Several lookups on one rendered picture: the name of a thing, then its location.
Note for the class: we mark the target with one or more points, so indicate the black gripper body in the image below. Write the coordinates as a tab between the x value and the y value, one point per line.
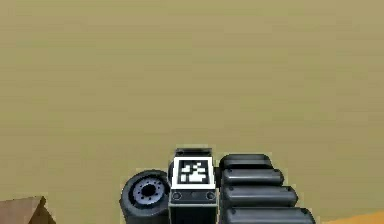
146	193

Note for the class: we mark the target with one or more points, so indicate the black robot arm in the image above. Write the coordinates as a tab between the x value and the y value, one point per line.
253	193

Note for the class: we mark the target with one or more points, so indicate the brown wooden box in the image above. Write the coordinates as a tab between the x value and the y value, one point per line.
23	211

